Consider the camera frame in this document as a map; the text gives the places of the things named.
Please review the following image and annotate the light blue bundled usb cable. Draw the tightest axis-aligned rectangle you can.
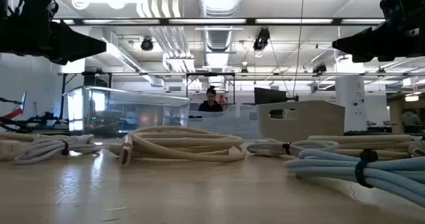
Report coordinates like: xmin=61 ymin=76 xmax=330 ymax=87
xmin=284 ymin=148 xmax=425 ymax=209

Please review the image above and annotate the large clear plastic box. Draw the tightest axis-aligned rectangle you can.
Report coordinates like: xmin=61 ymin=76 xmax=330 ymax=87
xmin=62 ymin=86 xmax=191 ymax=139

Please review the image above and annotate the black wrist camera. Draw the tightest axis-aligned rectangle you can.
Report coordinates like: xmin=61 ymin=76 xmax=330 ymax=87
xmin=380 ymin=0 xmax=425 ymax=19
xmin=21 ymin=0 xmax=60 ymax=25

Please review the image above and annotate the white plastic handled bin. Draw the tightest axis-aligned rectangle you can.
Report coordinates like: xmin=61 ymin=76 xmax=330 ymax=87
xmin=255 ymin=100 xmax=346 ymax=142

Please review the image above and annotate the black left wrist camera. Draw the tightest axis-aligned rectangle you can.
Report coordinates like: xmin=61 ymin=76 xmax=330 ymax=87
xmin=21 ymin=0 xmax=60 ymax=25

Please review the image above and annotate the black aluminium table frame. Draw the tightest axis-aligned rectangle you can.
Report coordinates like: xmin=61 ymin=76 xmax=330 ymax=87
xmin=0 ymin=128 xmax=425 ymax=138

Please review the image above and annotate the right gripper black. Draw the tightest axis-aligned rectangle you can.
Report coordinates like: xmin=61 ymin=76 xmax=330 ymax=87
xmin=332 ymin=14 xmax=425 ymax=63

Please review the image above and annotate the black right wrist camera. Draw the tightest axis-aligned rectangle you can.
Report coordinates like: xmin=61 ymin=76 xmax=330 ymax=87
xmin=380 ymin=0 xmax=425 ymax=19

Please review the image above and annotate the black monitor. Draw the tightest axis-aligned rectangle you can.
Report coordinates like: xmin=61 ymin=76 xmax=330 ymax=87
xmin=254 ymin=86 xmax=287 ymax=106

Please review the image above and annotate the tan usb cable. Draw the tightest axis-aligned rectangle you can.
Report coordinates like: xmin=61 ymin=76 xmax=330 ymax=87
xmin=108 ymin=126 xmax=247 ymax=167

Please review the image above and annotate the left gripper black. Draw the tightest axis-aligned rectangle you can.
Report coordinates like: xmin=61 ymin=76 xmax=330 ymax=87
xmin=0 ymin=16 xmax=107 ymax=66

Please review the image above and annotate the person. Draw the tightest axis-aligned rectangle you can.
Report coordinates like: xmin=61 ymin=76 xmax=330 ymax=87
xmin=198 ymin=86 xmax=224 ymax=112
xmin=401 ymin=110 xmax=422 ymax=134

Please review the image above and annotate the black hanging camera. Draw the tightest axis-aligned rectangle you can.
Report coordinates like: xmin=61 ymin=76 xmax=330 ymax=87
xmin=140 ymin=36 xmax=155 ymax=52
xmin=311 ymin=62 xmax=328 ymax=76
xmin=252 ymin=27 xmax=271 ymax=52

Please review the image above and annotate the small clear plastic box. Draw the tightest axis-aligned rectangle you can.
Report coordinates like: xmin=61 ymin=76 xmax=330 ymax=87
xmin=187 ymin=103 xmax=260 ymax=140

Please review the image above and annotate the white usb cable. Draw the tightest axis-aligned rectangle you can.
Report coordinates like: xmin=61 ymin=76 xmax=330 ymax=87
xmin=13 ymin=134 xmax=102 ymax=166
xmin=246 ymin=138 xmax=340 ymax=160

